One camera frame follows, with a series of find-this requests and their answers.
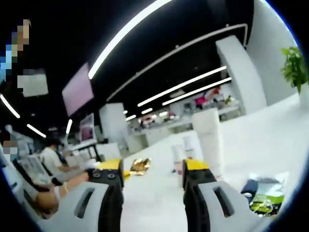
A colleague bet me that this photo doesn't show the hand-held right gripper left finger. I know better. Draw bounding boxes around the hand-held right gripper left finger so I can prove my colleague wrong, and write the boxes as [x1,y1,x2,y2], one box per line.
[40,158,125,232]

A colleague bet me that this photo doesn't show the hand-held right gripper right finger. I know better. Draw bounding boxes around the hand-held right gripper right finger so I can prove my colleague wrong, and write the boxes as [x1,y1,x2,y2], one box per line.
[182,159,267,232]

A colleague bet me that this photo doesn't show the gold foil skincare packet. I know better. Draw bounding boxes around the gold foil skincare packet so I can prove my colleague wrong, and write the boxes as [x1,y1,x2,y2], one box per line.
[129,158,152,176]

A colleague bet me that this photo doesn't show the clear capped white skincare bottle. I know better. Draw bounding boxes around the clear capped white skincare bottle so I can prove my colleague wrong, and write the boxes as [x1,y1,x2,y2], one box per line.
[171,144,184,182]

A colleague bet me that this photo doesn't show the white skincare tube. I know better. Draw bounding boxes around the white skincare tube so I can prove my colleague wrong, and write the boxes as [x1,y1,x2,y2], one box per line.
[192,108,222,176]

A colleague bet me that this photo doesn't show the grey blue skincare packet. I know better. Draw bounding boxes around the grey blue skincare packet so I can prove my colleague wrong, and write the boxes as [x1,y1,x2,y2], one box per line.
[241,171,290,197]

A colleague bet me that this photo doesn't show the person's left hand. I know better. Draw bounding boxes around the person's left hand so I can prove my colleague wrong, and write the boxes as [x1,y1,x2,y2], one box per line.
[68,172,91,192]

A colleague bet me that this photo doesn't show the desktop monitor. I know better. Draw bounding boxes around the desktop monitor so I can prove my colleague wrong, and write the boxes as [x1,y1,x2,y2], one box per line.
[81,113,96,143]

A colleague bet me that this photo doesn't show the white office counter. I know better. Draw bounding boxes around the white office counter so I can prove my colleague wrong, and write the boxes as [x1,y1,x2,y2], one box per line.
[125,106,242,145]

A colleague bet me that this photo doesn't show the hanging ceiling screen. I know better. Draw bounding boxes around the hanging ceiling screen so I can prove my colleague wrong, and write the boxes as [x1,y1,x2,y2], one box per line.
[62,62,95,116]

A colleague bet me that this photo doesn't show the ceiling air conditioner panel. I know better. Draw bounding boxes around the ceiling air conditioner panel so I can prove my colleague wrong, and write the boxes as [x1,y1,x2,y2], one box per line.
[18,69,49,97]

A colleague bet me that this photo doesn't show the long ceiling light strip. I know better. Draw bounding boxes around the long ceiling light strip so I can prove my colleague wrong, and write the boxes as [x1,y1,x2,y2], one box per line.
[88,0,175,80]

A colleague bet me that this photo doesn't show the potted green plant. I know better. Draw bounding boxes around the potted green plant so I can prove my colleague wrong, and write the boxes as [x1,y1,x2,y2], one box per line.
[281,46,309,107]

